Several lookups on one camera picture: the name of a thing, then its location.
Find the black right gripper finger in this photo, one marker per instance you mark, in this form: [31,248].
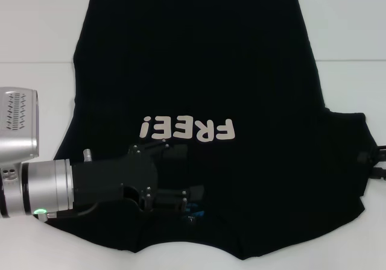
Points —
[369,157]
[380,173]

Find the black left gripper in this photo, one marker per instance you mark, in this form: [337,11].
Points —
[114,179]

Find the black shirt with FREE print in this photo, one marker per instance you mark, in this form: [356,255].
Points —
[211,71]

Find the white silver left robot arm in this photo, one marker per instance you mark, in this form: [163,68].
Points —
[45,185]

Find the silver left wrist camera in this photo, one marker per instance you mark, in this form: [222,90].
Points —
[18,125]

